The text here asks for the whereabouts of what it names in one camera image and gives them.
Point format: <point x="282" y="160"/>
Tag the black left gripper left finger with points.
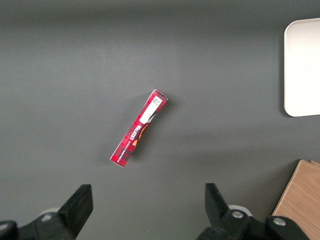
<point x="72" y="215"/>

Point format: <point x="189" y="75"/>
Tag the beige plastic tray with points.
<point x="303" y="67"/>

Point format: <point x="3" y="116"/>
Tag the light wooden drawer cabinet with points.
<point x="302" y="195"/>

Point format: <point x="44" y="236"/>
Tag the red tartan cookie box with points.
<point x="140" y="127"/>

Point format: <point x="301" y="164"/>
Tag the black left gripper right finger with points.
<point x="220" y="215"/>

